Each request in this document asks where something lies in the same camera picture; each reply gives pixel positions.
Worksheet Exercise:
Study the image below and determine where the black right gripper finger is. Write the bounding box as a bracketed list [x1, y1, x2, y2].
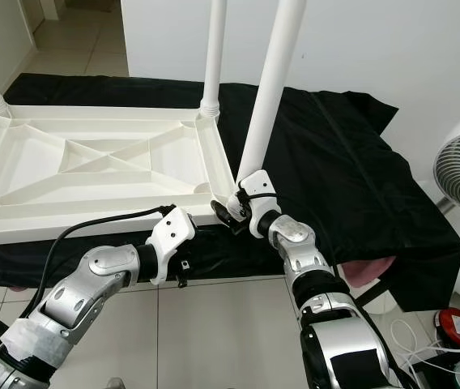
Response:
[210, 199, 245, 237]

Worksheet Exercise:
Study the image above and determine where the white plastic children table top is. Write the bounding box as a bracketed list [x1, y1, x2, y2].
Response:
[0, 104, 243, 248]

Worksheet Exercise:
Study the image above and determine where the black table cloth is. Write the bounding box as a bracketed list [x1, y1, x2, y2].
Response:
[0, 73, 460, 313]

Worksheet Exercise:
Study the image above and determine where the pink cloth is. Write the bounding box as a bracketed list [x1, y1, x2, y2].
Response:
[343, 255, 397, 286]

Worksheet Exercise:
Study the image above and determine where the red round floor device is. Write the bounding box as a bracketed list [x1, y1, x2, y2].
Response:
[434, 308, 460, 348]

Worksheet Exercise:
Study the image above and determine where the black floor box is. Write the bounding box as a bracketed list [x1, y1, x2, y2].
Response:
[416, 357, 460, 389]

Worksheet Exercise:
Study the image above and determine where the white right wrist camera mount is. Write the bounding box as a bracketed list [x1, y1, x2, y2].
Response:
[236, 170, 279, 240]

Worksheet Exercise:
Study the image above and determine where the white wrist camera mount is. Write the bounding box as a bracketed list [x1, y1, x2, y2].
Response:
[236, 170, 279, 240]
[145, 207, 197, 284]

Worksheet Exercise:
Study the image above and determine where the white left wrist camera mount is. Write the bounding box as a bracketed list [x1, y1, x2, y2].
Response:
[145, 207, 197, 284]

